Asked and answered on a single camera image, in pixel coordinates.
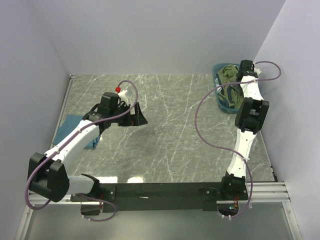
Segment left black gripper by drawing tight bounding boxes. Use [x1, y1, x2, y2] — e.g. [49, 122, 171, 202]
[110, 102, 148, 127]

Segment olive green tank top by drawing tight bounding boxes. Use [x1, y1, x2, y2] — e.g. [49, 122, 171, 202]
[216, 64, 245, 110]

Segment blue tank top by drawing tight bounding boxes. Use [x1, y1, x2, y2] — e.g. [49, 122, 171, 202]
[52, 114, 100, 150]

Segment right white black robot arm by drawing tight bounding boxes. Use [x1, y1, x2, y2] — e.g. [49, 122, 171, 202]
[219, 60, 270, 200]

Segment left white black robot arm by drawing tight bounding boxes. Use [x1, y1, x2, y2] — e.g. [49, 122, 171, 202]
[27, 91, 148, 202]

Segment dark blue garment in basket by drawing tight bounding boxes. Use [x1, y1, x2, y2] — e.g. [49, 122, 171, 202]
[215, 76, 230, 108]

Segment teal plastic laundry basket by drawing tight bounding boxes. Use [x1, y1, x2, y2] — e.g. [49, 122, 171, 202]
[211, 62, 242, 115]

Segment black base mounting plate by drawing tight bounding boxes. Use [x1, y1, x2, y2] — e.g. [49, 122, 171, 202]
[86, 182, 249, 211]

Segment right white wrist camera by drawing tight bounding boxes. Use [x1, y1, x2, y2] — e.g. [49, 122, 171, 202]
[252, 64, 262, 79]

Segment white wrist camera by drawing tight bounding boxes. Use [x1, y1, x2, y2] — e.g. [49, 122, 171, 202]
[252, 64, 262, 79]
[115, 86, 132, 105]

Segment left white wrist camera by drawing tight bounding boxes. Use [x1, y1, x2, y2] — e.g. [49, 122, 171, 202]
[115, 86, 132, 105]

